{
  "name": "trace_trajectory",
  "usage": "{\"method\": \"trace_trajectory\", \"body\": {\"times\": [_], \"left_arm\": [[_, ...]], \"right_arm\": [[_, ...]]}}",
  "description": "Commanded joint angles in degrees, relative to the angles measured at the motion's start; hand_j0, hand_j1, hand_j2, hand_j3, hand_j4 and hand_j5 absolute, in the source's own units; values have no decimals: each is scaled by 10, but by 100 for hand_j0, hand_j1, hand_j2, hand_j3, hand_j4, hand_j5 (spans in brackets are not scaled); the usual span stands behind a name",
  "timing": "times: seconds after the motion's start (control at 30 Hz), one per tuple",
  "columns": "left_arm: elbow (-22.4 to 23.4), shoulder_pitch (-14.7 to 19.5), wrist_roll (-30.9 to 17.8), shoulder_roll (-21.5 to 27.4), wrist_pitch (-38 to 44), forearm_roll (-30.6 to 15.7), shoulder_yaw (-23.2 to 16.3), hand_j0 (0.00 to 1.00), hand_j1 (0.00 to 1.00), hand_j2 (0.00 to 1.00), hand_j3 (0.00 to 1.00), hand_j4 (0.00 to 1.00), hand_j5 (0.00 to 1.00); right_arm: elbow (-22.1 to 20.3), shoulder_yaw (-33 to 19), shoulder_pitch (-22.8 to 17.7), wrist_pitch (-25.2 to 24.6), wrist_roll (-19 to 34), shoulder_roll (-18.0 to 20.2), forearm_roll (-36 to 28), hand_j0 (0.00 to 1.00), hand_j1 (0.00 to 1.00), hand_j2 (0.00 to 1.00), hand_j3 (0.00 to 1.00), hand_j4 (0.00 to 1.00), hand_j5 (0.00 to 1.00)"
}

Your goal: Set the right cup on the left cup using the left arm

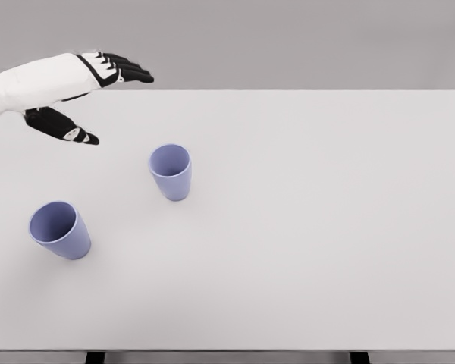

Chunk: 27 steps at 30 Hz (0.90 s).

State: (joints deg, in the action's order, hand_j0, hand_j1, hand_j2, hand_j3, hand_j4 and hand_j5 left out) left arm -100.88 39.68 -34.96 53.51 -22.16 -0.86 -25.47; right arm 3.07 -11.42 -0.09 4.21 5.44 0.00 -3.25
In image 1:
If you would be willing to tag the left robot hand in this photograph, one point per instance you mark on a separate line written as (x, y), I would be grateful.
(60, 79)

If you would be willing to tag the lavender plastic cup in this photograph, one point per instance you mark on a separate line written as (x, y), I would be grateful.
(171, 172)
(58, 229)

